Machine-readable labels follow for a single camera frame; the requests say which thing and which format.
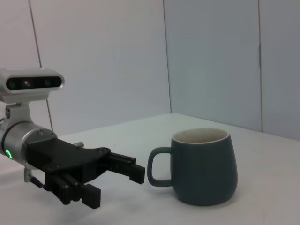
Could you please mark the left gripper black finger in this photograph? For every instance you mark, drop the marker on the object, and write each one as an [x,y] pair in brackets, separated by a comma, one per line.
[137,173]

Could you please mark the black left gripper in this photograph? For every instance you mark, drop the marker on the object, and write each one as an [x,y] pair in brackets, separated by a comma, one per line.
[58,157]

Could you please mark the dark grey ceramic mug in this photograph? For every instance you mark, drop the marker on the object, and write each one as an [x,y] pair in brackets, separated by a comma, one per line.
[204,168]

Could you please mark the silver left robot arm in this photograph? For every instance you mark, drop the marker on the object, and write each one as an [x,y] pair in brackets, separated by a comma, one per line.
[16,138]

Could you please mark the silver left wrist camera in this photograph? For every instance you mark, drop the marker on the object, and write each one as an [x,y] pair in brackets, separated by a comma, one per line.
[35,83]

